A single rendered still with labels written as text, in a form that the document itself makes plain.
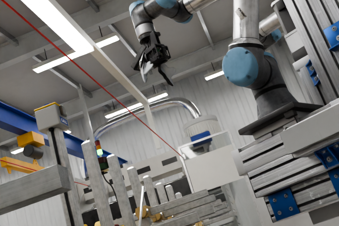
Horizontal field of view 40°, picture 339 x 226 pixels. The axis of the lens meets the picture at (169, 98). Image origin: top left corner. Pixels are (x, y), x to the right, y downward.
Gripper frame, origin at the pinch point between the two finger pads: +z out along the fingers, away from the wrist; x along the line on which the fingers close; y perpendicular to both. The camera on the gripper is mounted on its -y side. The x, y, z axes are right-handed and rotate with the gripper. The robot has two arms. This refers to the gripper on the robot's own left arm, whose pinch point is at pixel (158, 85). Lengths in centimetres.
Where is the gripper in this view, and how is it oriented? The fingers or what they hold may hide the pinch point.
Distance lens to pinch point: 173.6
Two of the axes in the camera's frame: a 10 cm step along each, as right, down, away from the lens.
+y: 6.8, -4.5, -5.8
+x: 6.8, 0.7, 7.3
